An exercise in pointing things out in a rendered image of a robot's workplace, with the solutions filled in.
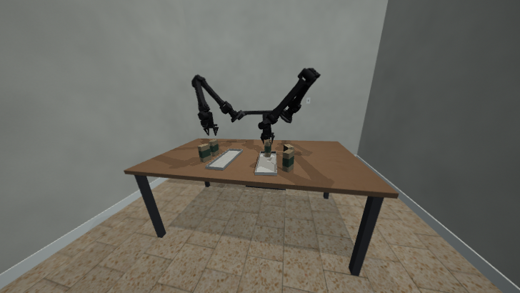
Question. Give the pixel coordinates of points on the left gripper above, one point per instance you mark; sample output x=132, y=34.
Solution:
x=270, y=135

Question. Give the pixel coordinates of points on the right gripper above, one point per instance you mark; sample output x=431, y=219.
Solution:
x=211, y=127

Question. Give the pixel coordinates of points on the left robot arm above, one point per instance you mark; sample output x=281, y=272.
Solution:
x=293, y=103

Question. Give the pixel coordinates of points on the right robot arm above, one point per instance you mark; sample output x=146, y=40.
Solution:
x=205, y=115

